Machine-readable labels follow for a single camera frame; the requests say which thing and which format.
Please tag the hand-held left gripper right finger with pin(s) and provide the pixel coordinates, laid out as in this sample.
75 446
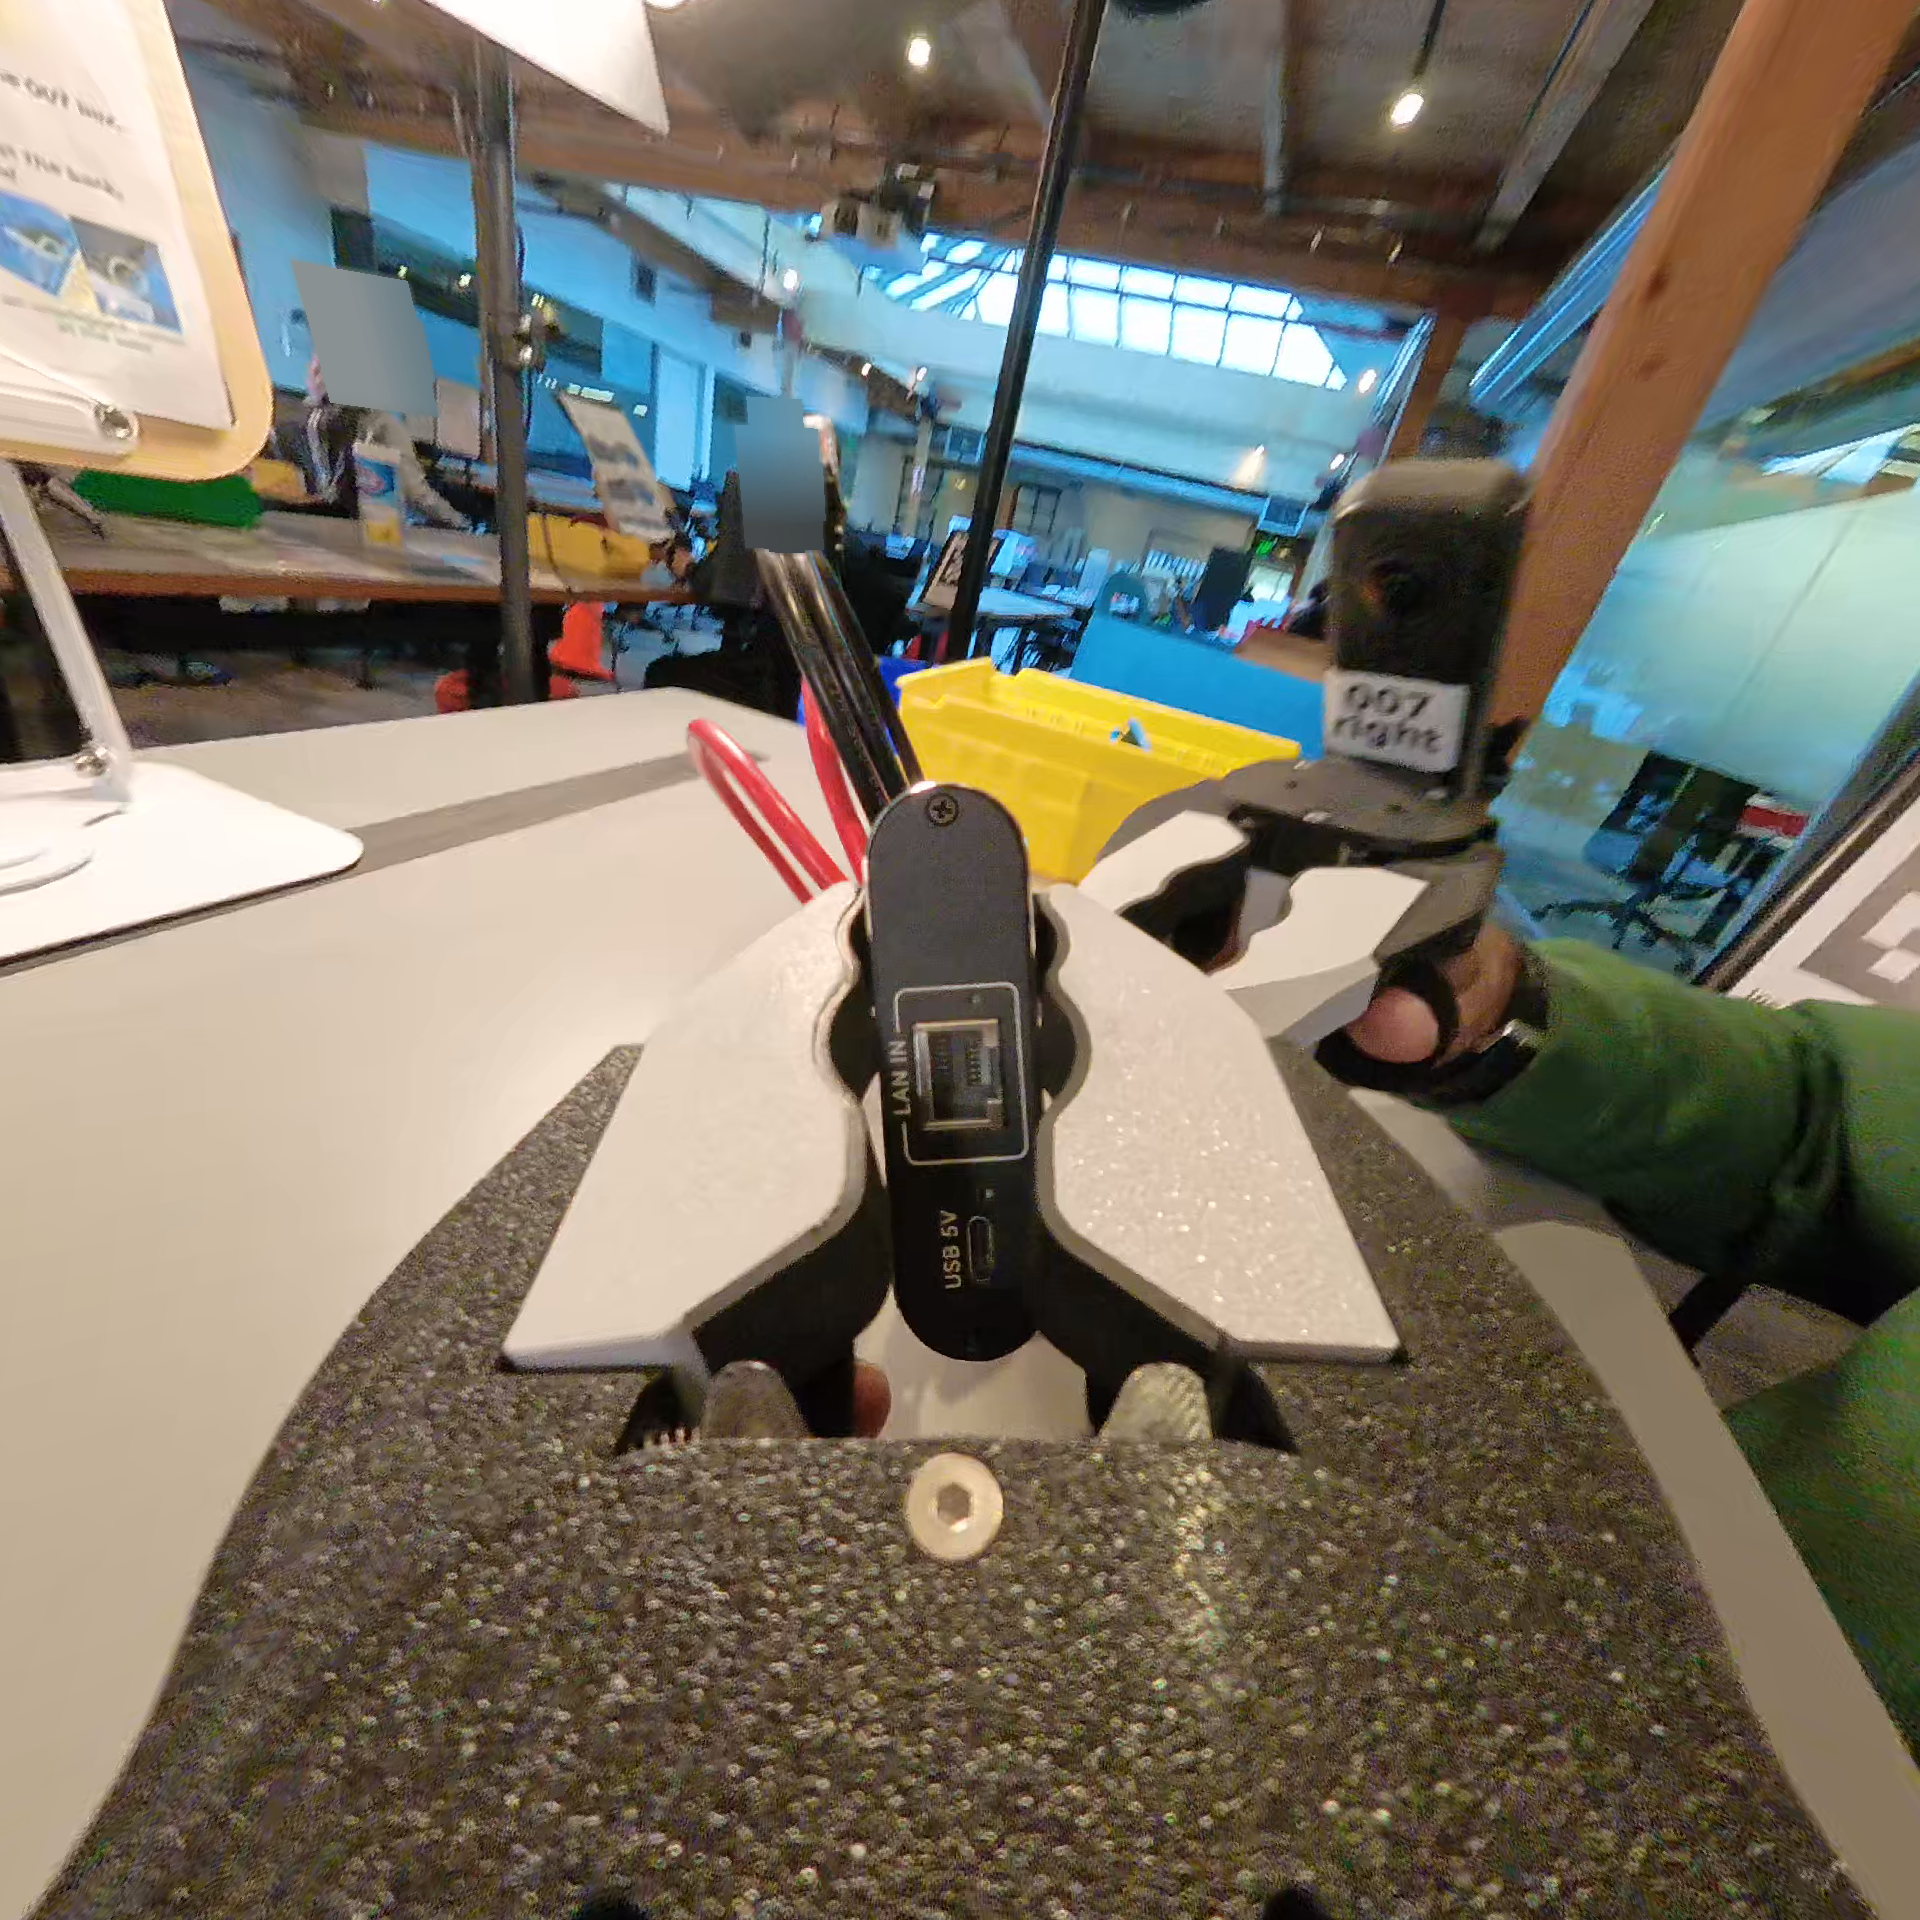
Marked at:
1216 1171

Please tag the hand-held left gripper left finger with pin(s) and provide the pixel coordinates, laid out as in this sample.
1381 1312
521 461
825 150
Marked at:
707 1171

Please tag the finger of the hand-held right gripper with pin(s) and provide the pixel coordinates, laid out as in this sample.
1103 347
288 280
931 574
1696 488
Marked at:
1187 884
1335 947

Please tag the black ethernet adapter hub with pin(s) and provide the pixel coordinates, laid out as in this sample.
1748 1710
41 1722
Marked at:
955 1200

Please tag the person's right hand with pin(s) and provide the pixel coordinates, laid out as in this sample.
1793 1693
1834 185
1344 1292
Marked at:
1440 1036

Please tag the yellow plastic bin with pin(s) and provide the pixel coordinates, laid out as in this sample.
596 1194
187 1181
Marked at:
1082 750

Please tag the black metal pole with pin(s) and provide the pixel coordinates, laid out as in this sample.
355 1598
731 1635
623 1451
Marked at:
497 362
1020 331

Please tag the framed printed tag board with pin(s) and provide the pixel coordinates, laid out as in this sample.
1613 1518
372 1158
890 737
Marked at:
1845 915

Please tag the orange traffic cone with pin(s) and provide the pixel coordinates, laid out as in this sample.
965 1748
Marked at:
579 645

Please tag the yellow box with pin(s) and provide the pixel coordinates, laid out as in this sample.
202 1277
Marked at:
586 546

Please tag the white sign board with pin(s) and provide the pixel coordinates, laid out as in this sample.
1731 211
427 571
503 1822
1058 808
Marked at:
616 467

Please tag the wooden work table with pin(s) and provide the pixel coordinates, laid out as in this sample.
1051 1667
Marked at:
240 549

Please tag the bright ceiling light panel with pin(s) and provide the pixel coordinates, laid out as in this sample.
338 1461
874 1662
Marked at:
571 45

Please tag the instruction sheet on stand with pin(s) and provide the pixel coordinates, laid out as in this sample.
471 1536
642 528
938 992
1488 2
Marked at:
91 211

